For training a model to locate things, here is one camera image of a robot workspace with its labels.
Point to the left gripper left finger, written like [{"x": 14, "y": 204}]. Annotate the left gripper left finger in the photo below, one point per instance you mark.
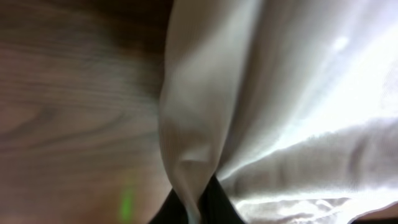
[{"x": 172, "y": 211}]

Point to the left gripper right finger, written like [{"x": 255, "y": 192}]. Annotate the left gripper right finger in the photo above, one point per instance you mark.
[{"x": 215, "y": 206}]

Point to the beige shorts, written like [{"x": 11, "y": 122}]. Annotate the beige shorts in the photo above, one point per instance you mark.
[{"x": 292, "y": 105}]

